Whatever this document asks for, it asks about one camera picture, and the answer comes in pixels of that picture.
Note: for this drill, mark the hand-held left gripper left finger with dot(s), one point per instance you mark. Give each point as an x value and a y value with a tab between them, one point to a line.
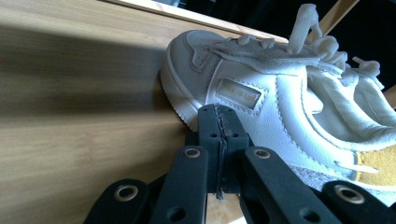
193	174

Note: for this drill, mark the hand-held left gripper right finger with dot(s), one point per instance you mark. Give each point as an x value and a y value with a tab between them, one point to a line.
264	180

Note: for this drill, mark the white shoe with yellow heel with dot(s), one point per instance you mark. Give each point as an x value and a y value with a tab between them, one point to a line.
280	109

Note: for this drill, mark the three-tier wooden shelf rack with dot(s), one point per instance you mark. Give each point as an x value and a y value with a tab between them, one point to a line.
77	140

